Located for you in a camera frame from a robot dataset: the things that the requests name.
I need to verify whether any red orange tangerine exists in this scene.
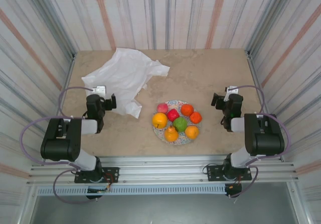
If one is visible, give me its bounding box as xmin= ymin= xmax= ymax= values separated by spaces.
xmin=181 ymin=104 xmax=195 ymax=117
xmin=190 ymin=111 xmax=203 ymax=124

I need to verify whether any white plastic bag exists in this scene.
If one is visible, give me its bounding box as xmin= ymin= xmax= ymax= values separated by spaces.
xmin=81 ymin=47 xmax=171 ymax=119

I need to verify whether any light orange round fruit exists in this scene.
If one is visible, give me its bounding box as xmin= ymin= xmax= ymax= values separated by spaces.
xmin=185 ymin=125 xmax=200 ymax=140

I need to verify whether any green fruit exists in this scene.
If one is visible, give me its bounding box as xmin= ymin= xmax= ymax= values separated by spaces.
xmin=173 ymin=117 xmax=188 ymax=133

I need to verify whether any crimson red fruit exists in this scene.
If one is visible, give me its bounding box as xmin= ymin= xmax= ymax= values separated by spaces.
xmin=167 ymin=108 xmax=180 ymax=122

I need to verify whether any yellow orange apple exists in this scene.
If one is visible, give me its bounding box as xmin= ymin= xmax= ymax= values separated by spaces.
xmin=152 ymin=112 xmax=169 ymax=130

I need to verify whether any orange pear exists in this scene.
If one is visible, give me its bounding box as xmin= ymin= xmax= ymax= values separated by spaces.
xmin=164 ymin=125 xmax=180 ymax=142

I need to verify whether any colourful patterned plate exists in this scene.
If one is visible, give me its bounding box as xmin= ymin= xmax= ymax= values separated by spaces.
xmin=152 ymin=99 xmax=203 ymax=146

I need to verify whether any black connector box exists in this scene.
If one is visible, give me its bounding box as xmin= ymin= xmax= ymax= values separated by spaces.
xmin=225 ymin=183 xmax=242 ymax=198

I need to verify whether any small circuit board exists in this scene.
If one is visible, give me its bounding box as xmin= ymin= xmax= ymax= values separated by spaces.
xmin=87 ymin=187 xmax=111 ymax=193

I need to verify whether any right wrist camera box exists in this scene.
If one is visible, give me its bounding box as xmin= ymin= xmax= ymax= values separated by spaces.
xmin=224 ymin=85 xmax=239 ymax=101

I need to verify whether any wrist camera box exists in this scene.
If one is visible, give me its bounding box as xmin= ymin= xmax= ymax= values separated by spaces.
xmin=224 ymin=85 xmax=239 ymax=101
xmin=90 ymin=85 xmax=107 ymax=97

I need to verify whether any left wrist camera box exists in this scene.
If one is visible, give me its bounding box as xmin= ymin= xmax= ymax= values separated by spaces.
xmin=90 ymin=85 xmax=107 ymax=97

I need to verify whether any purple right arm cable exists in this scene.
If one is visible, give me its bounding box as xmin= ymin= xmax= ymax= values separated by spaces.
xmin=224 ymin=85 xmax=291 ymax=199

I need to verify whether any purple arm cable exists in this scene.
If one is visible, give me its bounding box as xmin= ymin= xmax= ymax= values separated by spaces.
xmin=20 ymin=86 xmax=98 ymax=204
xmin=224 ymin=85 xmax=291 ymax=199

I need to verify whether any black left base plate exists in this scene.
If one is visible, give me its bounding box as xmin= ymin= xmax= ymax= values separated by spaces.
xmin=74 ymin=167 xmax=120 ymax=184

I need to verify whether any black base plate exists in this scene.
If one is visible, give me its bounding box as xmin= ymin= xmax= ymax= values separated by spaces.
xmin=206 ymin=165 xmax=252 ymax=182
xmin=74 ymin=167 xmax=120 ymax=184

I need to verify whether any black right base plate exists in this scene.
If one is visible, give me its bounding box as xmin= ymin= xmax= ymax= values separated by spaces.
xmin=206 ymin=165 xmax=252 ymax=182

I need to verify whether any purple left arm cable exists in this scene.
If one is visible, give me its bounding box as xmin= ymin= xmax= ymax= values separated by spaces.
xmin=20 ymin=86 xmax=98 ymax=204

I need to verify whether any aluminium rail frame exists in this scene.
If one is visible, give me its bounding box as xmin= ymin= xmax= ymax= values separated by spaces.
xmin=26 ymin=155 xmax=299 ymax=186

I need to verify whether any grey slotted cable duct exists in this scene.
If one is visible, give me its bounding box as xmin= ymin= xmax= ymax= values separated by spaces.
xmin=36 ymin=185 xmax=226 ymax=196

